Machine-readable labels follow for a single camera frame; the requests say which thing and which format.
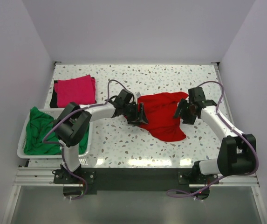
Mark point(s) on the green t shirt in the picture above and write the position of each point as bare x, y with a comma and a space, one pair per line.
38, 126

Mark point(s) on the red t shirt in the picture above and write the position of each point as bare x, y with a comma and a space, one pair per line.
160, 110

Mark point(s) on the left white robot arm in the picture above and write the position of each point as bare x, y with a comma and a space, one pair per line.
72, 124

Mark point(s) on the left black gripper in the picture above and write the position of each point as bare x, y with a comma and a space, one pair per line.
133, 120

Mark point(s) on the folded pink t shirt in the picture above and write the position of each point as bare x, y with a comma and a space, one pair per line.
78, 90

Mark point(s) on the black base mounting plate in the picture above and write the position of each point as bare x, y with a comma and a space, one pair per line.
92, 180

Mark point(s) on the folded black t shirt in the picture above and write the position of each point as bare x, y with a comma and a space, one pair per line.
53, 101

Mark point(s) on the aluminium front rail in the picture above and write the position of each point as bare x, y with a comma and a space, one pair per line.
44, 177

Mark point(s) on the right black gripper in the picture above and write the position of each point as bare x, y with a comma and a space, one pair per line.
183, 103

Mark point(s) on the white plastic laundry basket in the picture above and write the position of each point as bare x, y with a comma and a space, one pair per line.
73, 155

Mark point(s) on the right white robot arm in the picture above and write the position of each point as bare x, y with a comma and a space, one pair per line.
237, 153

